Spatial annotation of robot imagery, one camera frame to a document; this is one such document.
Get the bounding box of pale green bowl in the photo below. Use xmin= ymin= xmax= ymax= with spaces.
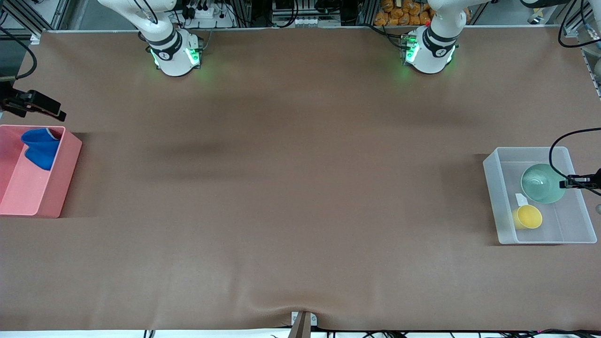
xmin=520 ymin=163 xmax=568 ymax=204

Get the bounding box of blue cloth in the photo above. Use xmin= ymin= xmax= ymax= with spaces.
xmin=21 ymin=128 xmax=62 ymax=171

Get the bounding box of yellow plastic cup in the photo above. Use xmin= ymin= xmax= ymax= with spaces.
xmin=512 ymin=205 xmax=543 ymax=230

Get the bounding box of clear plastic bin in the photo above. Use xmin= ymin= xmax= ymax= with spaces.
xmin=483 ymin=146 xmax=598 ymax=245

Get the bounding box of pink plastic bin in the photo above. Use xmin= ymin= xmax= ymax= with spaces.
xmin=0 ymin=124 xmax=83 ymax=219

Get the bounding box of white power strip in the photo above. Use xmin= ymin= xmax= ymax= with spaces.
xmin=181 ymin=0 xmax=237 ymax=29

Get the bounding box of orange snack pile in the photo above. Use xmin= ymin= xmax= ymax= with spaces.
xmin=374 ymin=0 xmax=435 ymax=27

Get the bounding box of brown table mat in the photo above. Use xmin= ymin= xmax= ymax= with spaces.
xmin=0 ymin=27 xmax=601 ymax=331

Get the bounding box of white connector block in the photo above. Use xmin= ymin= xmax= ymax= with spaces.
xmin=293 ymin=16 xmax=337 ymax=27

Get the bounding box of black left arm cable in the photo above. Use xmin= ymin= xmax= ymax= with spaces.
xmin=549 ymin=127 xmax=601 ymax=191

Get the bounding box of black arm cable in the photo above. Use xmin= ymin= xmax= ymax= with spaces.
xmin=549 ymin=127 xmax=601 ymax=191
xmin=0 ymin=26 xmax=38 ymax=81

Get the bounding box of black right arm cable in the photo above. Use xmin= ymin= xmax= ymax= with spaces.
xmin=0 ymin=26 xmax=38 ymax=81

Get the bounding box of metal table clamp bracket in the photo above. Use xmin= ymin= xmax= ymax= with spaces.
xmin=288 ymin=311 xmax=318 ymax=338

